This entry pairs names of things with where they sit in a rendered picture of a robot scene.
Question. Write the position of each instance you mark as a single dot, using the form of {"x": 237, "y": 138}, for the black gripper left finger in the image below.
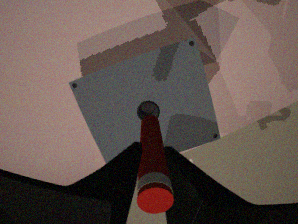
{"x": 103, "y": 197}

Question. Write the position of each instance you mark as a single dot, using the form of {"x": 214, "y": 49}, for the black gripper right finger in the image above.
{"x": 198, "y": 199}

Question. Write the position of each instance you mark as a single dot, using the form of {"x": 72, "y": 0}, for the dark red peg with grey band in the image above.
{"x": 154, "y": 190}

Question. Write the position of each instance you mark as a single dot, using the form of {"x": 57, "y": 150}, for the grey square panel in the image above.
{"x": 169, "y": 83}

